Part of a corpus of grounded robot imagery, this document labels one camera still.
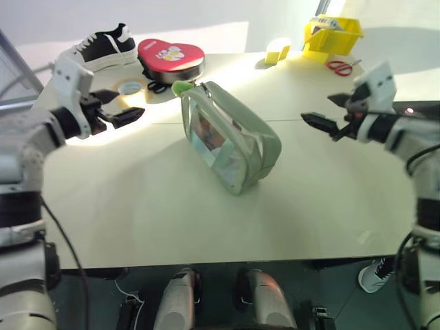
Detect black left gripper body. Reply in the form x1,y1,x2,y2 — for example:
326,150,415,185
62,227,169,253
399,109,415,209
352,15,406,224
79,92,116,136

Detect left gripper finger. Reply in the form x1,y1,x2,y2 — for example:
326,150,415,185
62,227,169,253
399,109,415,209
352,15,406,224
100,107,146,130
91,89,120,105

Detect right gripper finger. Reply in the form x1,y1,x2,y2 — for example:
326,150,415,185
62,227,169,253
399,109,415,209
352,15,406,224
327,92,352,109
300,111,340,139

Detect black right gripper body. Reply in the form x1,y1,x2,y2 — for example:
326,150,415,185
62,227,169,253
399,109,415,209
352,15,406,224
334,85,372,142

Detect yellow plastic basket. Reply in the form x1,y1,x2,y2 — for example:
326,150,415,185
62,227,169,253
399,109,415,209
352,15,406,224
302,14,365,65

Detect light green transparent pouch bag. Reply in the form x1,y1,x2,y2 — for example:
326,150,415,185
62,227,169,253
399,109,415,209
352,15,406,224
180,80,283,197

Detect clear tape roll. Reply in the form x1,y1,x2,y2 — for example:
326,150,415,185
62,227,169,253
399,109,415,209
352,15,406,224
113,76,147,98

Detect red scissors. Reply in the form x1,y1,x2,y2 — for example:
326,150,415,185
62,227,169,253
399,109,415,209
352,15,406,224
326,58,363,77

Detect black and white sneaker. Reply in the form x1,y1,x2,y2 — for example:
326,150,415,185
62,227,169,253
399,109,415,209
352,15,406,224
54,22,139,74

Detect green zipper pull tag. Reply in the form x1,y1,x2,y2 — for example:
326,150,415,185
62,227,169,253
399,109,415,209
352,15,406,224
171,80,194,98

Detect red heart-shaped tin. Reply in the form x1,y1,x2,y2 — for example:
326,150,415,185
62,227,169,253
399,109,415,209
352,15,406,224
137,38,207,85

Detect cards in bin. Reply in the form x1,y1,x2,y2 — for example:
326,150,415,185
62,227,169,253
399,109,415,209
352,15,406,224
310,16,345,34

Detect small yellow box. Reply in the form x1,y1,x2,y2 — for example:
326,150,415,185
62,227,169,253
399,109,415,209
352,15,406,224
264,37,294,67

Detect white sneaker with stripes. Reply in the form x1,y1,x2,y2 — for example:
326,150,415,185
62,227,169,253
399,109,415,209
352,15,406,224
357,256,397,294

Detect silver right robot leg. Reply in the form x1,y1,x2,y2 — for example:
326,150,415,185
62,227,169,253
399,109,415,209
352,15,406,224
236,268,297,330

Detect silver robot leg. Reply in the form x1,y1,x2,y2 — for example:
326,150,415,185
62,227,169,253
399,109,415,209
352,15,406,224
152,267,201,330
236,268,297,330

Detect silver left robot leg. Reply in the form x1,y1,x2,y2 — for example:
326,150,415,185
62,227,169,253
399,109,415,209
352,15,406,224
152,267,201,330

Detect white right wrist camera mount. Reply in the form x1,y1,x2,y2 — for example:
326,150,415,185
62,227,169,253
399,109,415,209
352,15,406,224
353,61,398,143

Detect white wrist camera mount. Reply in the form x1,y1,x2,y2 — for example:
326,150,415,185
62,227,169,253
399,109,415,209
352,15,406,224
353,61,398,143
52,57,95,139

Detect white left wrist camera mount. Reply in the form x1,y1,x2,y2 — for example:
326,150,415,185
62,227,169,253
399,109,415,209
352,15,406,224
52,57,95,139

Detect grey metal frame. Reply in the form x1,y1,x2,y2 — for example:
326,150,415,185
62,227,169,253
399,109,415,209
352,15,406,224
0,28,46,105

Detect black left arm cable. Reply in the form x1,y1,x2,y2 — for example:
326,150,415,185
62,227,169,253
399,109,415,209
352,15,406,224
40,195,91,330

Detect white floor cable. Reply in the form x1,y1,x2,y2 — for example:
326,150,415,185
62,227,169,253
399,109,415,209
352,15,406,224
114,277,142,311

